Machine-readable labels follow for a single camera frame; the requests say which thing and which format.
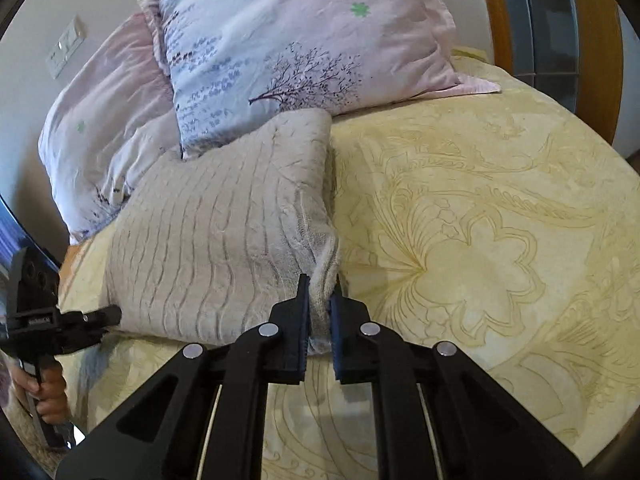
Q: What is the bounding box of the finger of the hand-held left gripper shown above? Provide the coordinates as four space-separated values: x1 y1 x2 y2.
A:
60 304 123 354

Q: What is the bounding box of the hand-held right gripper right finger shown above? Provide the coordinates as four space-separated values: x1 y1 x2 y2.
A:
328 274 586 480

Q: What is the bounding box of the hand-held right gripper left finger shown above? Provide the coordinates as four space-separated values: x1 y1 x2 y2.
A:
55 273 313 480

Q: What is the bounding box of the beige cable-knit sweater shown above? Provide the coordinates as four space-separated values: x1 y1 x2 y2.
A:
102 108 342 357

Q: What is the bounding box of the person's left hand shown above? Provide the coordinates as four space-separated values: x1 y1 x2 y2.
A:
11 359 69 427

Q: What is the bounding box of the dark-framed screen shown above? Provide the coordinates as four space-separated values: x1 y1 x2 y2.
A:
0 195 63 281

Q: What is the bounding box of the yellow patterned bed sheet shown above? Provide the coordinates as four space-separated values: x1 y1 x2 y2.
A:
57 45 640 480

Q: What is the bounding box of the pink floral pillow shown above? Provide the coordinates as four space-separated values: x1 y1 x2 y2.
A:
37 12 183 246

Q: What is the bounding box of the pink pillow with tree print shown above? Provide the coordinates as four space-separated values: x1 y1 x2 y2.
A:
137 0 502 161

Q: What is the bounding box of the white wall switch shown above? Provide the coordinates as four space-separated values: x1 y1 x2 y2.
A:
46 16 87 80

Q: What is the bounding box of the wooden frame with glass panel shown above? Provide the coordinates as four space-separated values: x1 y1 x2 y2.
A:
474 0 626 147

